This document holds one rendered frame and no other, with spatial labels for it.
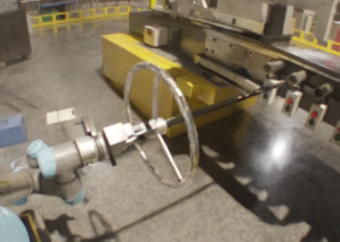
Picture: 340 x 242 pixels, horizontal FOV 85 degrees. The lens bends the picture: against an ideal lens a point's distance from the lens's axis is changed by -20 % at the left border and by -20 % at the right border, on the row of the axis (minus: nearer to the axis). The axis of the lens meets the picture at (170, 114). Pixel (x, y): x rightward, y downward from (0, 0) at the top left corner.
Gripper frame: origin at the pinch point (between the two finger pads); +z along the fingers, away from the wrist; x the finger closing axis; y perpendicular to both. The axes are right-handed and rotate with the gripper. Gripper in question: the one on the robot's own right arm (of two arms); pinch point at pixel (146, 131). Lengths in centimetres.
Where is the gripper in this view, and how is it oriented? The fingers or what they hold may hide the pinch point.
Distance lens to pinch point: 66.1
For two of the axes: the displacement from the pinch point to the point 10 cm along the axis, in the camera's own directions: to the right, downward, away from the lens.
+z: 8.2, -2.7, 5.0
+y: 4.5, 8.5, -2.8
